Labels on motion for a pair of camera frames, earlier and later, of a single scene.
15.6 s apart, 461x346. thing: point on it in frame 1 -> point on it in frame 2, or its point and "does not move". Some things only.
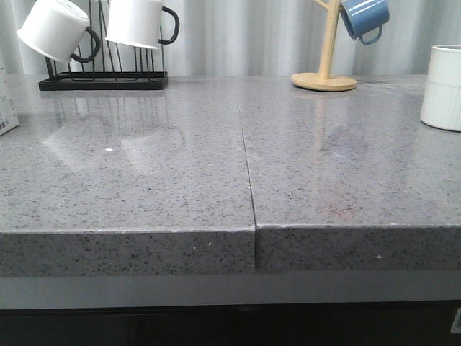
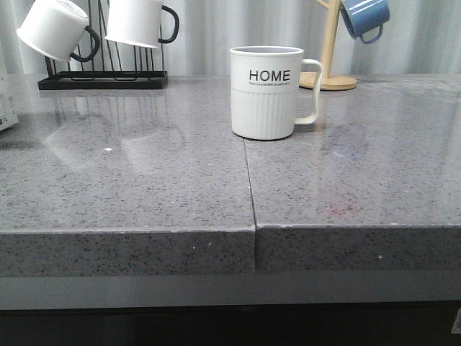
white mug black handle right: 138,22 does not move
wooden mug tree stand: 323,81 does not move
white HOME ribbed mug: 441,105 -> 264,90
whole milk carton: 9,88 does not move
